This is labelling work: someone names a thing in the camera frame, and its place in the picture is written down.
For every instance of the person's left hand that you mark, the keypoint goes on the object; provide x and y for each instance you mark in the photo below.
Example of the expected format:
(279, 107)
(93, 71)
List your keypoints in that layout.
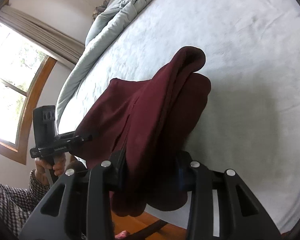
(58, 166)

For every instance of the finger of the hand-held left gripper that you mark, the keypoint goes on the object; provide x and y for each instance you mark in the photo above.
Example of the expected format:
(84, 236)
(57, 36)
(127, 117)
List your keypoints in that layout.
(77, 137)

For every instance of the patterned pillow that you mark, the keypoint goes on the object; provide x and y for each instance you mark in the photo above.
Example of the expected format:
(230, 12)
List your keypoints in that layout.
(100, 8)

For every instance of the grey duvet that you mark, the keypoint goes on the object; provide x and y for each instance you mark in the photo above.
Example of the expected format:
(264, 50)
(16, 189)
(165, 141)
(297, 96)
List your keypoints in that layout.
(110, 30)

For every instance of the bed with white sheet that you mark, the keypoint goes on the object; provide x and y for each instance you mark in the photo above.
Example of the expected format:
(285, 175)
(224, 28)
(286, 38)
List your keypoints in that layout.
(240, 55)

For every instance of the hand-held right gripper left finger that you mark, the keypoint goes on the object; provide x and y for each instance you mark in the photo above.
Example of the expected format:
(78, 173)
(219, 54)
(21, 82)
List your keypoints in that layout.
(117, 170)

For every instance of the person's left forearm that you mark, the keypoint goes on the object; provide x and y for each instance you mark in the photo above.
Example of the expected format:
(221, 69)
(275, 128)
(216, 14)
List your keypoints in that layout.
(12, 200)

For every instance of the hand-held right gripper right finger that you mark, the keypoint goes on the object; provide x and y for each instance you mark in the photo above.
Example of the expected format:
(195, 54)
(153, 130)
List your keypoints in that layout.
(183, 180)

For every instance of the wooden framed window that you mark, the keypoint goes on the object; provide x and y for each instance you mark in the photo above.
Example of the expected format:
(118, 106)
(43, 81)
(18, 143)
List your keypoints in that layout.
(12, 80)

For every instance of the maroon pants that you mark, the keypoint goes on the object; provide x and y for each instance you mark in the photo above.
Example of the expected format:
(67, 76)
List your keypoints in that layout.
(150, 120)

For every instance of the beige curtain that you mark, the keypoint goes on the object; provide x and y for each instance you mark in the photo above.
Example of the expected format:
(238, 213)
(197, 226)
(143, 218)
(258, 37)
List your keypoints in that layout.
(42, 35)

